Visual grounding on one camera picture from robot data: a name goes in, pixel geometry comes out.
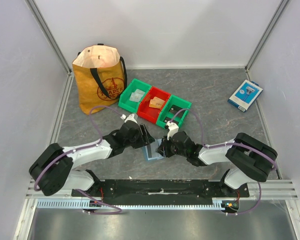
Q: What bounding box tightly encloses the blue leather card holder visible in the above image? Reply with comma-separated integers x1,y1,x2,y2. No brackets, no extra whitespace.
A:
141,139,165,162

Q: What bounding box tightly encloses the gold credit card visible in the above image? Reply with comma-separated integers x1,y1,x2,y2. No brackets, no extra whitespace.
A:
149,99,162,109

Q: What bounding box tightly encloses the silver credit card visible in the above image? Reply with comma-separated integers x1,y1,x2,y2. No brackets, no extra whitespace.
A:
129,92,143,103

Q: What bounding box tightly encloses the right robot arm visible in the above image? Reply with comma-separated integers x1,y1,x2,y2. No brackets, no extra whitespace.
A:
156,131,278,197

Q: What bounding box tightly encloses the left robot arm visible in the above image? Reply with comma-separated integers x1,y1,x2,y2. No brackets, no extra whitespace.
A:
29,120,155,197

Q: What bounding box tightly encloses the lower black card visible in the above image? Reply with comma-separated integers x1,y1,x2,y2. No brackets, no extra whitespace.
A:
163,117,178,126

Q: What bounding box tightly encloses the black card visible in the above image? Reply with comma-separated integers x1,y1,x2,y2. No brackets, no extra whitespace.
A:
163,117,178,126
169,105,187,119

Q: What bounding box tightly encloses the upper black card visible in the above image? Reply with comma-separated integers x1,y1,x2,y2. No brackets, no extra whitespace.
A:
169,105,187,119

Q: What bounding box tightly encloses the gold card in bin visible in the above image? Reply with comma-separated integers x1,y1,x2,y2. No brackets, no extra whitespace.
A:
153,97,165,106

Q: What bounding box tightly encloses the silver card in bin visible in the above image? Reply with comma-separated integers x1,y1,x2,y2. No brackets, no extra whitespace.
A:
133,89,145,101

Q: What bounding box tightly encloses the red plastic bin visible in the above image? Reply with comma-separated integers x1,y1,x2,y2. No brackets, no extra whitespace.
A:
137,86,171,124

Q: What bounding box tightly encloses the left green plastic bin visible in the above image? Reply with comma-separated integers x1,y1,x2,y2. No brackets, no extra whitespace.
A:
118,78,152,114

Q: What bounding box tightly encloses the green plastic bin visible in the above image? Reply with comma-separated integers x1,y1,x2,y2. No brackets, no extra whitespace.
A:
118,78,152,114
156,95,192,128

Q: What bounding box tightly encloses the right green plastic bin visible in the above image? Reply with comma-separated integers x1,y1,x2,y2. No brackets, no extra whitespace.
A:
156,95,192,128

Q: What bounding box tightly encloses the brown Trader Joe's paper bag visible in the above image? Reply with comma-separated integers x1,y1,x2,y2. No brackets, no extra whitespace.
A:
72,43,128,115

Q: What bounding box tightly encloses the blue razor box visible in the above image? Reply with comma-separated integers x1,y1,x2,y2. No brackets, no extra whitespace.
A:
227,79,263,113

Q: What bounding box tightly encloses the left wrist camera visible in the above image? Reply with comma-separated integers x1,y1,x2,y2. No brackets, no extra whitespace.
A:
120,113,138,124

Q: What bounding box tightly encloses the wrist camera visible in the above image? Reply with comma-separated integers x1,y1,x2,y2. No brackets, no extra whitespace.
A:
165,121,179,140
120,113,138,124

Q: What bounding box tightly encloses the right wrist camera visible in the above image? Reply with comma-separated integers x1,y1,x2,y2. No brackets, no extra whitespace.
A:
165,121,179,140

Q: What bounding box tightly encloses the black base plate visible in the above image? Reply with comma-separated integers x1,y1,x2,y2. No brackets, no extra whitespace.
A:
86,179,250,205

